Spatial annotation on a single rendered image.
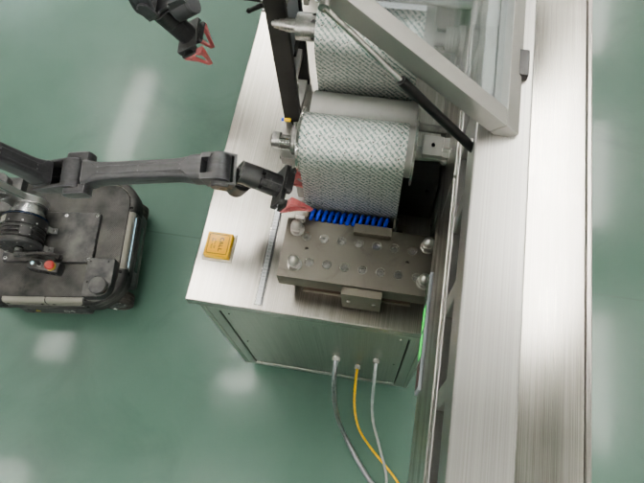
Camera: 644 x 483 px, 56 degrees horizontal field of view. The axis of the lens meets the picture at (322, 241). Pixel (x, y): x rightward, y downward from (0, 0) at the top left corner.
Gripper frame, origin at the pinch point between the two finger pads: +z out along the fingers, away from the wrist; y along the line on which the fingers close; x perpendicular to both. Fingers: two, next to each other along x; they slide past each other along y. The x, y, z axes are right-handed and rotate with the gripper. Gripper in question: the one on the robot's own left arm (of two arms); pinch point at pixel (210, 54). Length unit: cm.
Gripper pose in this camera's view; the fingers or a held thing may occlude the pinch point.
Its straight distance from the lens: 186.7
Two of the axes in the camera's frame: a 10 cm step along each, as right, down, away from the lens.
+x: -8.4, 1.8, 5.1
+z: 5.4, 3.5, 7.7
